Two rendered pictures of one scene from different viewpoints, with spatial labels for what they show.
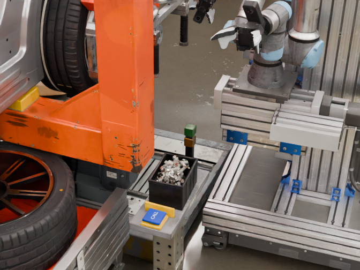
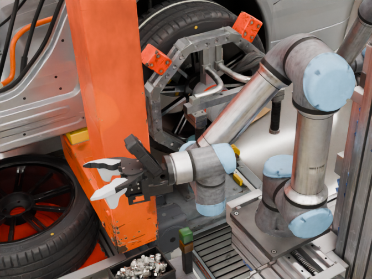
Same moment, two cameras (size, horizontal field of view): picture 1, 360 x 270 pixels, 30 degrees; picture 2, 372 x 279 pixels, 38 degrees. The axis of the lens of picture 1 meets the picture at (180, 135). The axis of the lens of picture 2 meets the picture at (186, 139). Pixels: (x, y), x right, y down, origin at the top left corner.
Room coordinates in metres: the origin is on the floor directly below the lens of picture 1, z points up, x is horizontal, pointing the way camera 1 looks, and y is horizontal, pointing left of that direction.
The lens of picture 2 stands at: (1.31, -0.98, 2.03)
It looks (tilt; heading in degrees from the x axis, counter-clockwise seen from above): 36 degrees down; 43
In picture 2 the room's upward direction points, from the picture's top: 3 degrees counter-clockwise
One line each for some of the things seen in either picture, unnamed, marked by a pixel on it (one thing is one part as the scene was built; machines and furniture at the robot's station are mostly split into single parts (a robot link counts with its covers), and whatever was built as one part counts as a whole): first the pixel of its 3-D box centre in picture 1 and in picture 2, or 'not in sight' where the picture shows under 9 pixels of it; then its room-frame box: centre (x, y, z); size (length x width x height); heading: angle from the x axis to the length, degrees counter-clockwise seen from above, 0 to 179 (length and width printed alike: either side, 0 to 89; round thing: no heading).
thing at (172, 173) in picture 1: (173, 179); (141, 278); (2.13, 0.02, 0.51); 0.20 x 0.14 x 0.13; 163
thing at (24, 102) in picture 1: (16, 96); (81, 128); (2.43, 0.68, 0.71); 0.14 x 0.14 x 0.05; 69
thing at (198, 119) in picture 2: (148, 36); (195, 114); (2.56, 0.14, 0.93); 0.09 x 0.05 x 0.05; 69
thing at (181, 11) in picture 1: (178, 7); (272, 90); (2.88, 0.02, 0.93); 0.09 x 0.05 x 0.05; 69
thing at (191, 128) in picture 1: (190, 130); (185, 234); (2.29, -0.04, 0.64); 0.04 x 0.04 x 0.04; 69
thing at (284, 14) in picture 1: (275, 16); (210, 162); (2.11, -0.31, 1.21); 0.11 x 0.08 x 0.09; 147
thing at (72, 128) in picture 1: (53, 106); (95, 151); (2.37, 0.52, 0.69); 0.52 x 0.17 x 0.35; 69
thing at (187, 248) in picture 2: (189, 140); (186, 244); (2.29, -0.04, 0.59); 0.04 x 0.04 x 0.04; 69
